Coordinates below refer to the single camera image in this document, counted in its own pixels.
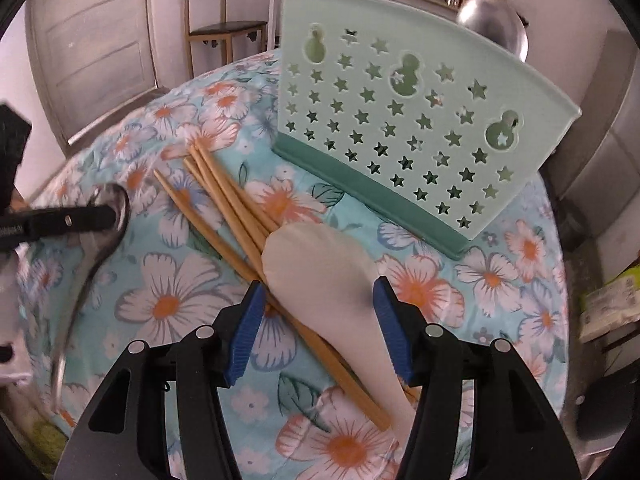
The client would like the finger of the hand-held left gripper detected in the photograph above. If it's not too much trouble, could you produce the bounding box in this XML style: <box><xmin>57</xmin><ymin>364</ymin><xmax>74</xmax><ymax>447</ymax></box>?
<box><xmin>20</xmin><ymin>204</ymin><xmax>119</xmax><ymax>244</ymax></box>

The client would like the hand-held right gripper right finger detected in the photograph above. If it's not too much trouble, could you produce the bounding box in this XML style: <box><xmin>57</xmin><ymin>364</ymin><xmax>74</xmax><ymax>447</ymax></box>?
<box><xmin>372</xmin><ymin>276</ymin><xmax>583</xmax><ymax>480</ymax></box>

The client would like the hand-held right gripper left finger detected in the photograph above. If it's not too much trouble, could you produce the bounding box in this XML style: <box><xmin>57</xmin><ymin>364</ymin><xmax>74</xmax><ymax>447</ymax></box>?
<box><xmin>52</xmin><ymin>280</ymin><xmax>268</xmax><ymax>480</ymax></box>

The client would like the metal spoon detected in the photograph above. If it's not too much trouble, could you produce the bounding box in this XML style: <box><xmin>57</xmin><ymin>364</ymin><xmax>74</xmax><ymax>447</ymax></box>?
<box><xmin>50</xmin><ymin>183</ymin><xmax>132</xmax><ymax>406</ymax></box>

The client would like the beige rice paddle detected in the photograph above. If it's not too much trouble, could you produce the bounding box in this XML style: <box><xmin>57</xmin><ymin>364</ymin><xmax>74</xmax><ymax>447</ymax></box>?
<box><xmin>261</xmin><ymin>224</ymin><xmax>418</xmax><ymax>433</ymax></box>

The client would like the green plastic utensil holder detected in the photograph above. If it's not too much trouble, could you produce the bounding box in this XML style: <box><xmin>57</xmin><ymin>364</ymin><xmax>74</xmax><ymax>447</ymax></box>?
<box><xmin>272</xmin><ymin>0</ymin><xmax>583</xmax><ymax>261</ymax></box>

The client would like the person's left hand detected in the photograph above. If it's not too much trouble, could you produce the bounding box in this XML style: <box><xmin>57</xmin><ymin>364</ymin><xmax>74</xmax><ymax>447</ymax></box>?
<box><xmin>0</xmin><ymin>252</ymin><xmax>33</xmax><ymax>386</ymax></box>

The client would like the blue floral tablecloth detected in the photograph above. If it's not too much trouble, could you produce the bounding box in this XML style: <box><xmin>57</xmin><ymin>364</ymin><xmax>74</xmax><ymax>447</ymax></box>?
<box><xmin>15</xmin><ymin>50</ymin><xmax>571</xmax><ymax>480</ymax></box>

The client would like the white door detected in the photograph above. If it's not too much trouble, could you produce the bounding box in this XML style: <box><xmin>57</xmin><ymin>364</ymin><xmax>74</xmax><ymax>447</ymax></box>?
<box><xmin>25</xmin><ymin>0</ymin><xmax>168</xmax><ymax>156</ymax></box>

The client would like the yellow and white rice sack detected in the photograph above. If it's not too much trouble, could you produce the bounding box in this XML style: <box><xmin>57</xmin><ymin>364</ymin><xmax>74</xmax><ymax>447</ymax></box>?
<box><xmin>580</xmin><ymin>265</ymin><xmax>640</xmax><ymax>341</ymax></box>

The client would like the wooden chair with dark seat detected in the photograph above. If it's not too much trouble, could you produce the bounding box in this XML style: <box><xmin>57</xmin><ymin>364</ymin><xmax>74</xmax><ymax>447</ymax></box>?
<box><xmin>183</xmin><ymin>0</ymin><xmax>268</xmax><ymax>66</ymax></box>

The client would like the white side table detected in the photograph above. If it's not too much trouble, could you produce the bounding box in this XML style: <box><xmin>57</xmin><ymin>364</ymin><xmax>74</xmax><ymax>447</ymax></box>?
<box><xmin>259</xmin><ymin>0</ymin><xmax>471</xmax><ymax>52</ymax></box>

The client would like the silver refrigerator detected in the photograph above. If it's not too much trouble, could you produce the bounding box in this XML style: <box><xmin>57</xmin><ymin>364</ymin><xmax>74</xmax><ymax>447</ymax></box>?
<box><xmin>542</xmin><ymin>30</ymin><xmax>640</xmax><ymax>291</ymax></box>

